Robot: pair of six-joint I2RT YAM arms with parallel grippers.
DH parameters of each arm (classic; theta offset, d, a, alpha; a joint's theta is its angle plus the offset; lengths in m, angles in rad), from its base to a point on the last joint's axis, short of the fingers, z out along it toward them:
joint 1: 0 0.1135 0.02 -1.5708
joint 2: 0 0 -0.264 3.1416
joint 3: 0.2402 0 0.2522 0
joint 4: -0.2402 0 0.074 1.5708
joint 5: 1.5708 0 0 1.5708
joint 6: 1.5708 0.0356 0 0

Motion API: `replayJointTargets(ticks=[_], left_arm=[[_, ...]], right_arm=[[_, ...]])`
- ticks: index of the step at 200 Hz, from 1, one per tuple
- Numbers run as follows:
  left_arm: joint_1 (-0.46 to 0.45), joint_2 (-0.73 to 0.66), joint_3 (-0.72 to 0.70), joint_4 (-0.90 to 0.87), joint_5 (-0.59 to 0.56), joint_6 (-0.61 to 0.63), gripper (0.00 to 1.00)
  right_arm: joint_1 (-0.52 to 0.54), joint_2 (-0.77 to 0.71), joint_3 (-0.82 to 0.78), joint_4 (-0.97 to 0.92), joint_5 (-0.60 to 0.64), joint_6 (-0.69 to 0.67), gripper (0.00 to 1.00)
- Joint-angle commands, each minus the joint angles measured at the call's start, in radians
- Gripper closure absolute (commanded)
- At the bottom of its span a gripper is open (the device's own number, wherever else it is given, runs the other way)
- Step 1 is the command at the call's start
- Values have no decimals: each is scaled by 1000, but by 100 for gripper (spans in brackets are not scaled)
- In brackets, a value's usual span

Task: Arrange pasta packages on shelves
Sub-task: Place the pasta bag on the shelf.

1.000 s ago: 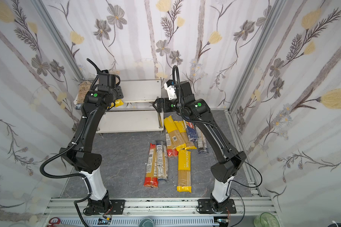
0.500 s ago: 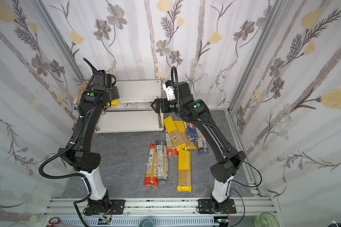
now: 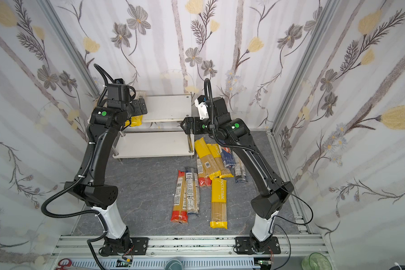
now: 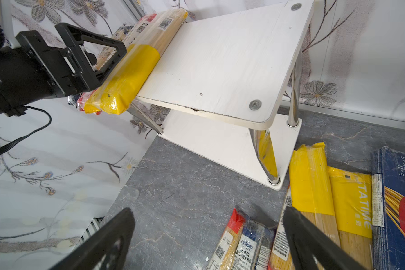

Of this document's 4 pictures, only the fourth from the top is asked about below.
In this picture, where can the white two-tier shelf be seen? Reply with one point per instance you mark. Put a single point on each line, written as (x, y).
(231, 84)

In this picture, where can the yellow Pastatime pack rear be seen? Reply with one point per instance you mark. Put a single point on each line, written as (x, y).
(353, 211)

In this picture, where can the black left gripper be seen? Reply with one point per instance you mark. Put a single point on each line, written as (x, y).
(72, 68)

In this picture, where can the yellow-top spaghetti pack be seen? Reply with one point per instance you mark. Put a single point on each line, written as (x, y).
(311, 188)

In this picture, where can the blue Barilla spaghetti pack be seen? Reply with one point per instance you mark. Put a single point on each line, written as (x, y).
(388, 209)

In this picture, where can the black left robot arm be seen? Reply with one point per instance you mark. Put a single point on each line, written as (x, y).
(36, 71)

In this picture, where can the yellow-end spaghetti pack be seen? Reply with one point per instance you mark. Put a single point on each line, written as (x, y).
(125, 81)

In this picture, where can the small red-end spaghetti pack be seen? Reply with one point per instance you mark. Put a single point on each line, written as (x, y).
(280, 258)

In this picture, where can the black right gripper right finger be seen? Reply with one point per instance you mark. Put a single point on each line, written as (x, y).
(310, 246)

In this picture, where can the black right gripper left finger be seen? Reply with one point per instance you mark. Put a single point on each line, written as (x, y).
(108, 247)

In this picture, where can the blue clear label spaghetti pack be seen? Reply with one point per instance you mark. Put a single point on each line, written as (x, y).
(254, 247)

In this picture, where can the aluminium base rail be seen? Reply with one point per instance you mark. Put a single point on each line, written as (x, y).
(93, 227)

